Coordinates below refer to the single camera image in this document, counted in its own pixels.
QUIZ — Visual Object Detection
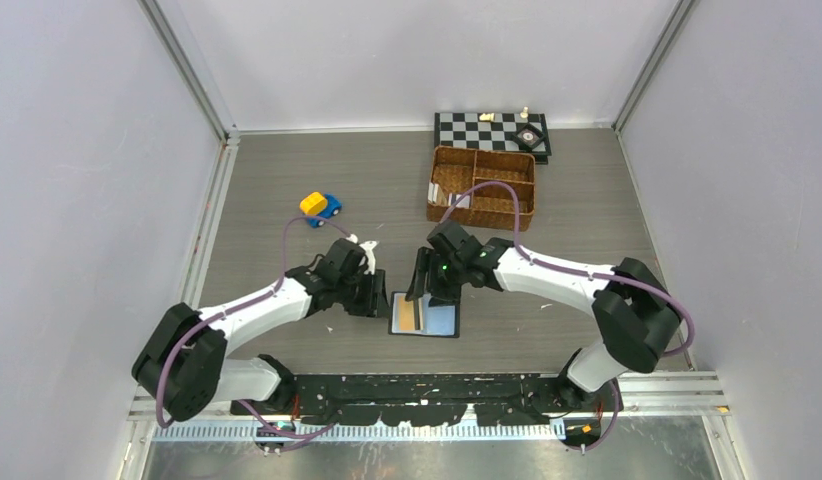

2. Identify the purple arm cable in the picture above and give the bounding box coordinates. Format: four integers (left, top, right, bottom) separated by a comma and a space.
153, 215, 359, 454
440, 180, 696, 454

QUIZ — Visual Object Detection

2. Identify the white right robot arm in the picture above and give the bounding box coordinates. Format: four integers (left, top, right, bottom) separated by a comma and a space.
405, 220, 682, 411

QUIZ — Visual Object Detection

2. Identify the striped card in basket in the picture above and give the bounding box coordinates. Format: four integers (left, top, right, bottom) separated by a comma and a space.
446, 193, 472, 209

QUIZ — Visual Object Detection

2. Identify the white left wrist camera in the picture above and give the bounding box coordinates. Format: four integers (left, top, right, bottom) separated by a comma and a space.
359, 240, 379, 275

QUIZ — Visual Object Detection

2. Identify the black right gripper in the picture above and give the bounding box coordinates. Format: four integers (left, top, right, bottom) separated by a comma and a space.
406, 246, 467, 308

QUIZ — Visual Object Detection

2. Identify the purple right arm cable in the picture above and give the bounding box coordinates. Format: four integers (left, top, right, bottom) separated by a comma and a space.
440, 180, 696, 454

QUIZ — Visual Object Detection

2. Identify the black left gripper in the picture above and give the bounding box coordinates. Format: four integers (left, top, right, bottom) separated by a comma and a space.
336, 267, 391, 318

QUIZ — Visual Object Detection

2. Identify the black leather card holder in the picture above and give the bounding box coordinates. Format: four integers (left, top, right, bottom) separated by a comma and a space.
388, 292, 460, 338

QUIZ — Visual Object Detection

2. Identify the yellow toy block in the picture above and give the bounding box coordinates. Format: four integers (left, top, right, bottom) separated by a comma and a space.
299, 191, 328, 216

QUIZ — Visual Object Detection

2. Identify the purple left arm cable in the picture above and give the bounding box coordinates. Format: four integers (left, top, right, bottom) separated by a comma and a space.
153, 215, 359, 454

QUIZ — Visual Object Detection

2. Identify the black white chessboard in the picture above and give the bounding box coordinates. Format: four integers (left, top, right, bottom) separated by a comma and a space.
434, 112, 552, 164

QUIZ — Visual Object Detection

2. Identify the blue toy car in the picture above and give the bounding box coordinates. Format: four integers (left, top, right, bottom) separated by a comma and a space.
307, 193, 342, 228

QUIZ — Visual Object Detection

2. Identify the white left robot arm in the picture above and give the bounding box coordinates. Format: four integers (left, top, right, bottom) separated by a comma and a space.
131, 236, 390, 427

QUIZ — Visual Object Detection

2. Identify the silver credit card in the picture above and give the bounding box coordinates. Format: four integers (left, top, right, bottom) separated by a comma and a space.
427, 182, 441, 205

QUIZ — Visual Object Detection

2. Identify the gold credit card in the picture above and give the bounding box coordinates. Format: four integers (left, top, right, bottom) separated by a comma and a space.
391, 292, 424, 334

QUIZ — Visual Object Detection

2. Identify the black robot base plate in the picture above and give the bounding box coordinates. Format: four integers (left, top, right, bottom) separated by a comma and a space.
231, 373, 622, 427

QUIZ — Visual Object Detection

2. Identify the woven wicker divided basket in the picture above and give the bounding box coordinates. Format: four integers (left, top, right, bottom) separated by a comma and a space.
426, 146, 536, 232

